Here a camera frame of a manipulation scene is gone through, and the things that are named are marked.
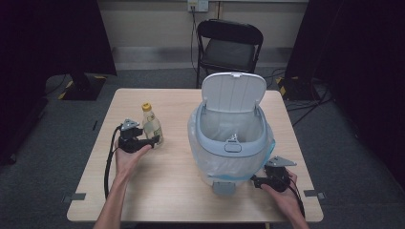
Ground black stand base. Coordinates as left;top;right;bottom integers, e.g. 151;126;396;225
276;75;320;102
57;71;108;102

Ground dark curtain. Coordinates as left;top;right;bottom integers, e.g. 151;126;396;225
284;0;405;189
0;0;117;166

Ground white pedal trash bin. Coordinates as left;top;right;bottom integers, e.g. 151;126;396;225
187;72;276;197

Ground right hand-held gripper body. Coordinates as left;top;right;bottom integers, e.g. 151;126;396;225
263;155;298;194

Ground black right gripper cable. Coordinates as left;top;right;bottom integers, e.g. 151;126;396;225
286;177;307;219

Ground black floor cables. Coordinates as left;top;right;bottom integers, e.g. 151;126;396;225
264;67;334;128

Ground person's right hand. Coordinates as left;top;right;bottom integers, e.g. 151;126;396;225
260;169;304;218

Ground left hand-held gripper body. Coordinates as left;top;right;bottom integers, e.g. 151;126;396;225
117;118;153;155

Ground clear plastic bin liner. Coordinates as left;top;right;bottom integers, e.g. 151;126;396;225
187;107;277;189

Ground black wall cable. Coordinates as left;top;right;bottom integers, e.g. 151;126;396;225
189;5;201;76

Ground person's left hand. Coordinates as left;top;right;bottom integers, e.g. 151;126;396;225
113;138;154;179

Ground white wall socket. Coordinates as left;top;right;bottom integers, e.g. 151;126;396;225
186;0;210;13

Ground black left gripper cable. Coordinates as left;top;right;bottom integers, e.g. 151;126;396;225
103;125;124;200

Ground black folding chair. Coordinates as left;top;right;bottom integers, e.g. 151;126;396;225
195;18;265;89

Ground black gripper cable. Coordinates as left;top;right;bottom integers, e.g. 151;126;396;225
103;125;124;200
286;177;307;219

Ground clear bottle with yellow cap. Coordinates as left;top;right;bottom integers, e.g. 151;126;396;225
140;102;164;147

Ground grey table bracket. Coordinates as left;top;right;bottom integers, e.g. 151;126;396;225
303;189;327;200
62;192;87;204

